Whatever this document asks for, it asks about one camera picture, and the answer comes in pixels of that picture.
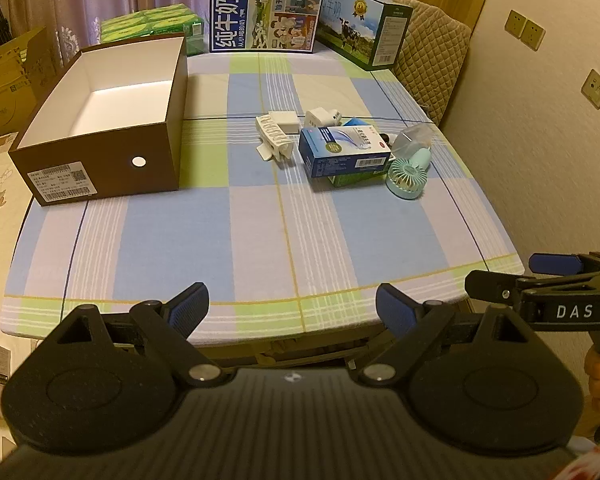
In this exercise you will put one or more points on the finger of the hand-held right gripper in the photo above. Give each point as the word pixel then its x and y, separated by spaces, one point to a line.
pixel 490 285
pixel 555 263

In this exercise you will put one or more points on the open cardboard carton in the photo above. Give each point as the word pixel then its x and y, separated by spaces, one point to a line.
pixel 25 52

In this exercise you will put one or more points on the blue tube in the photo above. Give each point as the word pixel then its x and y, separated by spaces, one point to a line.
pixel 356 122

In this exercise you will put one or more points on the brown cardboard box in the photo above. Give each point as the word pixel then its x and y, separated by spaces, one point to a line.
pixel 105 170

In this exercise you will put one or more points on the labelled cardboard carton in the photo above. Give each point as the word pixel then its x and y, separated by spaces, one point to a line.
pixel 0 370

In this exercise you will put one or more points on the blue medicine box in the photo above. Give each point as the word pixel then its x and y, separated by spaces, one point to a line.
pixel 340 152

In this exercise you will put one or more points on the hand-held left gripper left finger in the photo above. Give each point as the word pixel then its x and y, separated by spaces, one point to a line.
pixel 190 305

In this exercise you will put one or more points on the beige round-hole wall socket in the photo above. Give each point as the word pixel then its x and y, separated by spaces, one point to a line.
pixel 596 89

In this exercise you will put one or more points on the white charger block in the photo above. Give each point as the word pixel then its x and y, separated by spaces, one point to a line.
pixel 286 121

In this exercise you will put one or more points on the blue milk carton box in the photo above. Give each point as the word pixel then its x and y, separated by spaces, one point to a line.
pixel 240 15

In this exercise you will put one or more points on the beige quilted chair cover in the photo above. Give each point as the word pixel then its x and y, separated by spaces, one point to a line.
pixel 440 60

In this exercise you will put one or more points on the white plug adapter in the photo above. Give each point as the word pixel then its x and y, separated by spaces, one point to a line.
pixel 320 117

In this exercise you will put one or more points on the white plastic clip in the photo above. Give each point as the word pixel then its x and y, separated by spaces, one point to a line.
pixel 275 135

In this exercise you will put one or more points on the mint handheld fan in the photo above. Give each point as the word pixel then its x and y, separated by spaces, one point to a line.
pixel 405 177

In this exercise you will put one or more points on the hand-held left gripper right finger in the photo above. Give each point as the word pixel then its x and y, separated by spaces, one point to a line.
pixel 397 307

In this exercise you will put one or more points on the green and white medicine box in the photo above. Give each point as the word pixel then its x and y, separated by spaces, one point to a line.
pixel 352 180

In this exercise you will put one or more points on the clear plastic wrapper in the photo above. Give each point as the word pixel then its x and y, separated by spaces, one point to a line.
pixel 416 135

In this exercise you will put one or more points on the green cow milk carton box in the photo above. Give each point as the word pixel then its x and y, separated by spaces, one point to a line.
pixel 360 25

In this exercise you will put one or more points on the white bottle with dark cap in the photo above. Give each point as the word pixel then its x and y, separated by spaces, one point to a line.
pixel 387 139

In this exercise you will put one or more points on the green drinks pack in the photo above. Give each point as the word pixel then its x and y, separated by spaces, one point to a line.
pixel 150 20

